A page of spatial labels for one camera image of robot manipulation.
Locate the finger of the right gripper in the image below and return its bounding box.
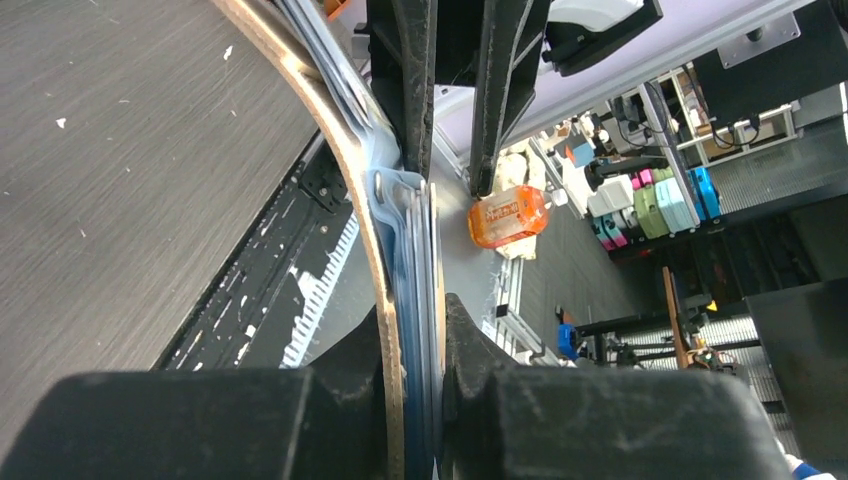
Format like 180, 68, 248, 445
366, 0, 438, 178

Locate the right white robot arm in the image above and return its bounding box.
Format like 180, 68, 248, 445
354, 0, 663, 198

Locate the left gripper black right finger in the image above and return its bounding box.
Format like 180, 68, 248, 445
441, 294, 791, 479

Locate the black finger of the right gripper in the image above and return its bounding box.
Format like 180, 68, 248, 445
468, 0, 550, 198

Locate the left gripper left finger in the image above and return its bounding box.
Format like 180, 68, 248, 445
1, 314, 386, 479

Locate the orange drink bottle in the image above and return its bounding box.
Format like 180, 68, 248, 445
468, 185, 568, 249

